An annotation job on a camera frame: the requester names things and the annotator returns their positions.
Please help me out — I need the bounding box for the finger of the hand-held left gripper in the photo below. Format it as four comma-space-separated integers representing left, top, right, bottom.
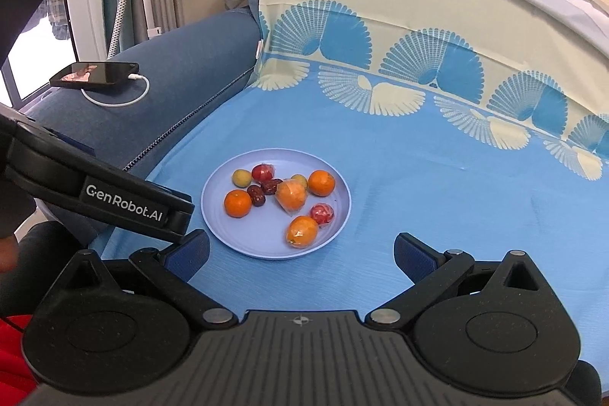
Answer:
0, 103, 94, 157

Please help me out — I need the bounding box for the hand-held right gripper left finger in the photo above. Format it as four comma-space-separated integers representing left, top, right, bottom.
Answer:
64, 229, 239, 333

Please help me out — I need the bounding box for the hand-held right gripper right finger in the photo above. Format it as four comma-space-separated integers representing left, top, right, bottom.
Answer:
364, 232, 540, 333

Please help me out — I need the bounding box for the light blue round plate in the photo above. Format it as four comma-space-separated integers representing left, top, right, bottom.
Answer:
200, 149, 352, 261

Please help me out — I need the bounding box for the orange mandarin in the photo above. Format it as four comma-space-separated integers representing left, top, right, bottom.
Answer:
285, 216, 320, 250
275, 179, 308, 217
224, 190, 252, 218
308, 169, 336, 197

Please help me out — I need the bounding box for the red fruit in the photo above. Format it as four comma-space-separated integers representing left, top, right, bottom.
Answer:
251, 163, 277, 184
309, 203, 336, 227

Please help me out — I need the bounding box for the person's left hand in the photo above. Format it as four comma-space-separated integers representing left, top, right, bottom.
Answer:
0, 239, 20, 272

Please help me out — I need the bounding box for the blue fan-print bedsheet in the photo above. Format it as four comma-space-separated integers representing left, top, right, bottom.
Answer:
90, 0, 609, 369

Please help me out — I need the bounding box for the black smartphone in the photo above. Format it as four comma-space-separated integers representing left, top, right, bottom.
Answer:
49, 62, 140, 90

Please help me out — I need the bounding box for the plaid hanging garment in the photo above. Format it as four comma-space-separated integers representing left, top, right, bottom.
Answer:
45, 0, 72, 41

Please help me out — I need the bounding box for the red clothing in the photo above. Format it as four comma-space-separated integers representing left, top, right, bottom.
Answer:
0, 315, 41, 406

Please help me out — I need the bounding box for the white charging cable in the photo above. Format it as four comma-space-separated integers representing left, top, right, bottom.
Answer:
80, 73, 150, 108

